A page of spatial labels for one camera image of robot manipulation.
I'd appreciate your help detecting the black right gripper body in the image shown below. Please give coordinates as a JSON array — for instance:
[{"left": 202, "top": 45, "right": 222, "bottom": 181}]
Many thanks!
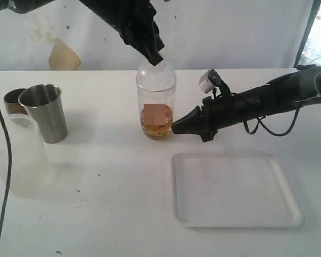
[{"left": 200, "top": 93, "right": 246, "bottom": 142}]

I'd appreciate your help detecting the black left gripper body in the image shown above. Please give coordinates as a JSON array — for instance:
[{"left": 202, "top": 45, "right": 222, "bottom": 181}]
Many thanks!
[{"left": 120, "top": 1, "right": 164, "bottom": 51}]

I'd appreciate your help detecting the clear domed shaker lid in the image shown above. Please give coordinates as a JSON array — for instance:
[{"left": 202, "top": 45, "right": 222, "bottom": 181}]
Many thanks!
[{"left": 136, "top": 59, "right": 177, "bottom": 92}]

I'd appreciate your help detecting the stainless steel cup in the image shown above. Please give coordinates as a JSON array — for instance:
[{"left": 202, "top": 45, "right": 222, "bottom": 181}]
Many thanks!
[{"left": 18, "top": 84, "right": 68, "bottom": 144}]

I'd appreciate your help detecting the round wooden cup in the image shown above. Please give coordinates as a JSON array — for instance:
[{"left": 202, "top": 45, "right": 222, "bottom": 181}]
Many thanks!
[{"left": 3, "top": 88, "right": 27, "bottom": 115}]

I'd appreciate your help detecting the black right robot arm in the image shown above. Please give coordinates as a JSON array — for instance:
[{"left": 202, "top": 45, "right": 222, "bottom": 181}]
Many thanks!
[{"left": 171, "top": 65, "right": 321, "bottom": 142}]

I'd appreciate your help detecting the clear plastic shaker tumbler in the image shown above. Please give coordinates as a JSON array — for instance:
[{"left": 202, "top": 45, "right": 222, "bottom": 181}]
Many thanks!
[{"left": 136, "top": 81, "right": 177, "bottom": 140}]

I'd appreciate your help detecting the white plastic tray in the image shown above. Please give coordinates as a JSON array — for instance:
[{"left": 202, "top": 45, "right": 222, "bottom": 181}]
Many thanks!
[{"left": 170, "top": 152, "right": 304, "bottom": 228}]

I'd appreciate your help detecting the frosted plastic jar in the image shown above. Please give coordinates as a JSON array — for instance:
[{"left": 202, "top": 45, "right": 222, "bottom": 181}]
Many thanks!
[{"left": 6, "top": 114, "right": 55, "bottom": 198}]

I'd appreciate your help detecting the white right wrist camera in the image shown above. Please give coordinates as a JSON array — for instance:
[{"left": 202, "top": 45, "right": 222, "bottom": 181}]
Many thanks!
[{"left": 198, "top": 69, "right": 221, "bottom": 94}]

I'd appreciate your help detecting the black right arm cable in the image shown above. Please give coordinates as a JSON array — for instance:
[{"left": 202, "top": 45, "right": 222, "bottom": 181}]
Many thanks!
[{"left": 242, "top": 107, "right": 300, "bottom": 137}]

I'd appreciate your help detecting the dark window frame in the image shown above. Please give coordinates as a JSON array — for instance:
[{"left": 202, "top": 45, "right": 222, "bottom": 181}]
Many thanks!
[{"left": 294, "top": 1, "right": 321, "bottom": 67}]

